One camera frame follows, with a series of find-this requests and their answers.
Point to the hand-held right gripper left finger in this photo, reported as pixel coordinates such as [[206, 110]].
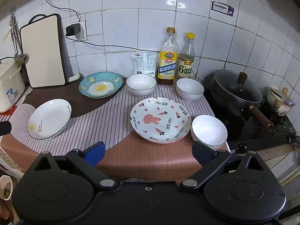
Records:
[[93, 151]]

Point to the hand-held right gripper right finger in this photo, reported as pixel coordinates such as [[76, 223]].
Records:
[[201, 151]]

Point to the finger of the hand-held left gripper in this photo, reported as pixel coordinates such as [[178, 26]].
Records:
[[5, 128]]

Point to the white ribbed bowl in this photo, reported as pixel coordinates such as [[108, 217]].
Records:
[[208, 131], [141, 83], [189, 88]]

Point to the white sun print plate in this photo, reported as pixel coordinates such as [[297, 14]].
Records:
[[50, 117]]

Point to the pink rabbit print plate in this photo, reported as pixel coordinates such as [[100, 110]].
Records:
[[161, 121]]

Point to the blue fried egg plate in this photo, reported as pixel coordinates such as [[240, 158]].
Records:
[[93, 79]]

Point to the striped brown counter mat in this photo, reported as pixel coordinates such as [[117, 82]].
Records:
[[112, 121]]

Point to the cream rice cooker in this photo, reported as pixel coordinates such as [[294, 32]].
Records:
[[10, 86]]

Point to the black gas stove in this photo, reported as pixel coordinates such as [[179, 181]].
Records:
[[253, 136]]

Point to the white paper cup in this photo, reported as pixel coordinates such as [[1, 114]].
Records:
[[5, 187]]

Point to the glass lid wooden knob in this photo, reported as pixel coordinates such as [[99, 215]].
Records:
[[229, 86]]

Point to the metal ladle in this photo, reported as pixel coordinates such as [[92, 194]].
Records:
[[17, 46]]

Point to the white cutting board dark rim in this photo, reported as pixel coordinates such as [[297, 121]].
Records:
[[42, 54]]

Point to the clear vinegar bottle yellow cap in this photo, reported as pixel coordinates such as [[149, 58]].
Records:
[[185, 65]]

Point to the amber cooking wine bottle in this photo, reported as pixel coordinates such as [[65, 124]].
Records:
[[166, 68]]

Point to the cream ceramic pot with lid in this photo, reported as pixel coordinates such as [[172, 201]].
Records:
[[279, 99]]

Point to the white plastic pouch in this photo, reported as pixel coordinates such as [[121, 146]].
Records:
[[138, 63]]

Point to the clear plastic bag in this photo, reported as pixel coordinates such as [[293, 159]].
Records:
[[151, 63]]

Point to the black power adapter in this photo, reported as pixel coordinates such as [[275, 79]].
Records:
[[73, 30]]

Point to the white wall socket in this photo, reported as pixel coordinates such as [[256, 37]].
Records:
[[83, 31]]

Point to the purple white wall sticker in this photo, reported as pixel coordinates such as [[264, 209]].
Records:
[[222, 9]]

